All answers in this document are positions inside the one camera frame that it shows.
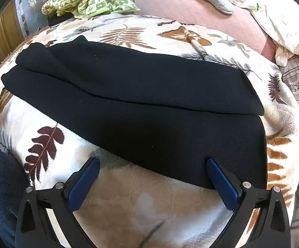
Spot leaf print fleece blanket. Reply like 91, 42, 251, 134
0, 13, 299, 248

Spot white floral pillow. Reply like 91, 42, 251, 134
224, 0, 299, 66

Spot black pants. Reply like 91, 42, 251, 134
1, 36, 267, 190

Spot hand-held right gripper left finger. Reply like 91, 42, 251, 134
15, 157, 101, 248

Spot speckled white stick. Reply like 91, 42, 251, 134
183, 30, 210, 58

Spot pink bed sheet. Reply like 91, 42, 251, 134
129, 0, 281, 64

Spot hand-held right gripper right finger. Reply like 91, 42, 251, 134
206, 157, 292, 248

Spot wooden cabinet with glass doors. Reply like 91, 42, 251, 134
0, 0, 49, 83

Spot person's leg in jeans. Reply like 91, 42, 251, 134
0, 150, 36, 248

